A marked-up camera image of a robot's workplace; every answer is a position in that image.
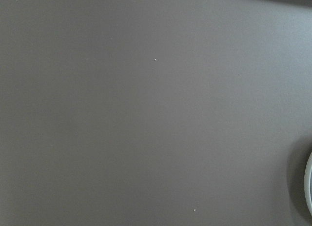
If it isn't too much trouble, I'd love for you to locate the white round plate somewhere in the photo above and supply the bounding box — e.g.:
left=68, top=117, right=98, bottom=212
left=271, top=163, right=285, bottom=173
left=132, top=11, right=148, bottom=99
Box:
left=304, top=153, right=312, bottom=215

